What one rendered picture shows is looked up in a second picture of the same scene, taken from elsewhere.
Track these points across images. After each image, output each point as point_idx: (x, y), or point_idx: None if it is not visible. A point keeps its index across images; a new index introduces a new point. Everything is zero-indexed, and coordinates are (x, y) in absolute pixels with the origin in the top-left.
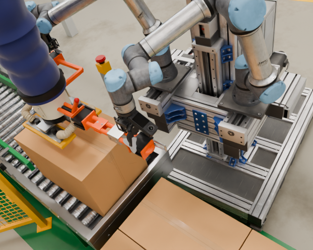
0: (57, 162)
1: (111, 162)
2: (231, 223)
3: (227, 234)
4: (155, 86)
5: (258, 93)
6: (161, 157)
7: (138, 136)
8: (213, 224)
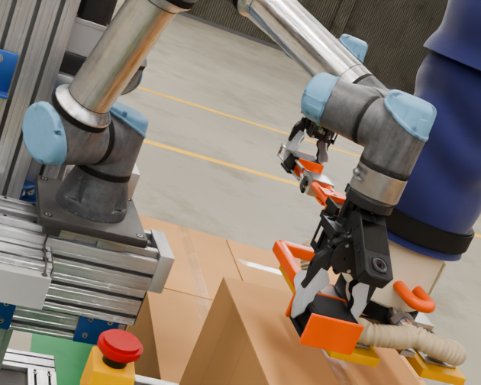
0: (396, 356)
1: None
2: (158, 299)
3: (175, 302)
4: (138, 217)
5: (138, 78)
6: (143, 376)
7: (301, 156)
8: (176, 315)
